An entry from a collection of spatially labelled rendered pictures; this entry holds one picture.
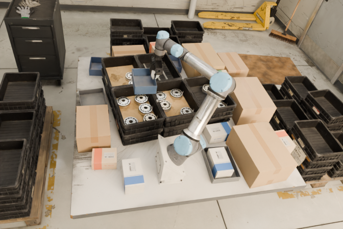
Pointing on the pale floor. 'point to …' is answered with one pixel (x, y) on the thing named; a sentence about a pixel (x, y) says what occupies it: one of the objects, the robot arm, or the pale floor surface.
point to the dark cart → (37, 36)
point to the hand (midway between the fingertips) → (154, 78)
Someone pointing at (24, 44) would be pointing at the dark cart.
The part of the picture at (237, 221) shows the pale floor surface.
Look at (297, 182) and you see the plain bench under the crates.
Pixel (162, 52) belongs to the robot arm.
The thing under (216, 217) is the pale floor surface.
